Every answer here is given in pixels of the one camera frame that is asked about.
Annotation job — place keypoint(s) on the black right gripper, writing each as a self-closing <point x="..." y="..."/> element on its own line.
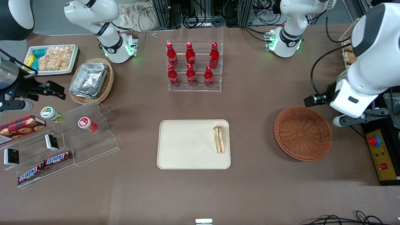
<point x="24" y="87"/>

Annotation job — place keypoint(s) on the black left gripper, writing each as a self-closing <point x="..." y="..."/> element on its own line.
<point x="328" y="92"/>

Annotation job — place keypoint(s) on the triangle sandwich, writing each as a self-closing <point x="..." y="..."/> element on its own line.
<point x="219" y="139"/>

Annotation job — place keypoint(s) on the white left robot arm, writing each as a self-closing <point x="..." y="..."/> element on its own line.
<point x="372" y="56"/>

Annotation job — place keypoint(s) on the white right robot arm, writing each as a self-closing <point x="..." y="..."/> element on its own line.
<point x="93" y="12"/>

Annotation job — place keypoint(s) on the round brown wicker basket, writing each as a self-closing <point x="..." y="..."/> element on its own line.
<point x="303" y="134"/>

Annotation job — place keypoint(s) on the white rectangular snack tray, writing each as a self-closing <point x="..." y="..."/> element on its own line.
<point x="74" y="59"/>

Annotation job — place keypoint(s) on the oval light wicker basket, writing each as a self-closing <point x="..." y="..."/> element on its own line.
<point x="107" y="82"/>

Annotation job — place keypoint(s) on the beige rectangular tray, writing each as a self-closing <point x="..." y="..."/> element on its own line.
<point x="187" y="147"/>

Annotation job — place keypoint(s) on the green bottle with sunflower lid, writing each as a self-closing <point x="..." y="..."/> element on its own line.
<point x="50" y="113"/>

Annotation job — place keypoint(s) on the clear bag of rice crackers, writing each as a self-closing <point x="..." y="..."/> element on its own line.
<point x="56" y="57"/>

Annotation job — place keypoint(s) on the stacked aluminium foil containers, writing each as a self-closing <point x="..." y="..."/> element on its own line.
<point x="89" y="79"/>

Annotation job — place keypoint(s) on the yellow snack packet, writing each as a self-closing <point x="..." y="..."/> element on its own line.
<point x="29" y="60"/>

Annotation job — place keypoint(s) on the teal snack packet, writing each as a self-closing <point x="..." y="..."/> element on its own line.
<point x="40" y="52"/>

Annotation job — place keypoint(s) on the red bottle with white lid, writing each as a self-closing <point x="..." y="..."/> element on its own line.
<point x="87" y="123"/>

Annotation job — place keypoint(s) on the red cookie box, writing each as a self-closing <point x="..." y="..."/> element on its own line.
<point x="22" y="127"/>

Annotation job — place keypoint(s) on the small black box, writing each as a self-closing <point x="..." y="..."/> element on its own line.
<point x="51" y="142"/>
<point x="11" y="157"/>

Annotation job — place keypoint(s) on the small bag of fried snacks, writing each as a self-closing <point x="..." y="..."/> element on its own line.
<point x="347" y="49"/>
<point x="349" y="57"/>

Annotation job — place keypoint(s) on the clear acrylic step shelf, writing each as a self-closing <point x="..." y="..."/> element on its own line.
<point x="93" y="145"/>

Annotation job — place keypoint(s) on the snickers bar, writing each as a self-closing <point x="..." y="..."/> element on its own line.
<point x="57" y="158"/>
<point x="30" y="174"/>

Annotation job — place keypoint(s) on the yellow emergency stop box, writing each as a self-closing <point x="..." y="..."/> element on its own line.
<point x="382" y="156"/>

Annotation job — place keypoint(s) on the red cola bottle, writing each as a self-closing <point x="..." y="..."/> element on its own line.
<point x="208" y="77"/>
<point x="190" y="56"/>
<point x="172" y="77"/>
<point x="214" y="57"/>
<point x="191" y="77"/>
<point x="171" y="56"/>

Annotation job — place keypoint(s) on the white cloth bag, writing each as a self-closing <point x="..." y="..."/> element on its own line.
<point x="134" y="17"/>

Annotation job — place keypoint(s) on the clear acrylic bottle rack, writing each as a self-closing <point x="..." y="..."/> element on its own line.
<point x="200" y="64"/>

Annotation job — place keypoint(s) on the white box at table edge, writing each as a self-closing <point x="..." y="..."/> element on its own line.
<point x="203" y="222"/>

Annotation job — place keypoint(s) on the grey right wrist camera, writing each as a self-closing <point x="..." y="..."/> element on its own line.
<point x="15" y="106"/>

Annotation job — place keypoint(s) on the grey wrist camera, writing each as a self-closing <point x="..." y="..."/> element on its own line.
<point x="359" y="117"/>
<point x="15" y="106"/>

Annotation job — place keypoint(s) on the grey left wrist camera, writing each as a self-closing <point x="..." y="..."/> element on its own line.
<point x="359" y="117"/>

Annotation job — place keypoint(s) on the aluminium frame post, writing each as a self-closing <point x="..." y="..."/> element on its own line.
<point x="245" y="12"/>
<point x="162" y="14"/>

